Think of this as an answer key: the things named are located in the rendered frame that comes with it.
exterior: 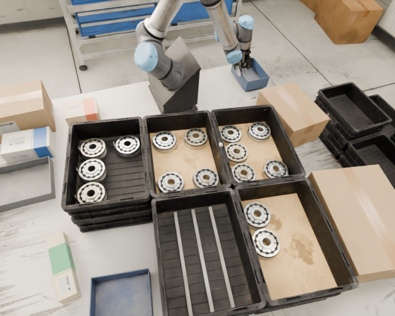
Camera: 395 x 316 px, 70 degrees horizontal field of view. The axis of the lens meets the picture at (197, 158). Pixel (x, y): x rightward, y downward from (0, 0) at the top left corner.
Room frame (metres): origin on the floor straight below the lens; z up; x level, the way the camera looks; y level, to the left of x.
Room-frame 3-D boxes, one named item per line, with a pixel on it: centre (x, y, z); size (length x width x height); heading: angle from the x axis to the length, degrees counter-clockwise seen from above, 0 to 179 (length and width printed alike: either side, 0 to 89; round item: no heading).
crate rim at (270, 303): (0.37, -0.34, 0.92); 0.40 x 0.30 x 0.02; 15
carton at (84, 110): (0.99, 0.62, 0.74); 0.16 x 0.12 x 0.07; 113
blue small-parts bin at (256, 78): (1.43, -0.26, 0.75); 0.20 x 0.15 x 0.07; 27
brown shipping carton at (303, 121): (1.08, -0.46, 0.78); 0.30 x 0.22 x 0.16; 29
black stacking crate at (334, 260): (0.37, -0.34, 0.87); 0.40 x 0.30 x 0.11; 15
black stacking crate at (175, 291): (0.29, -0.05, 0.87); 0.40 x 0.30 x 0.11; 15
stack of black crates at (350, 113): (1.44, -0.99, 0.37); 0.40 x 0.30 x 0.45; 26
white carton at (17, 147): (0.74, 0.78, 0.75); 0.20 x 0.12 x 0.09; 112
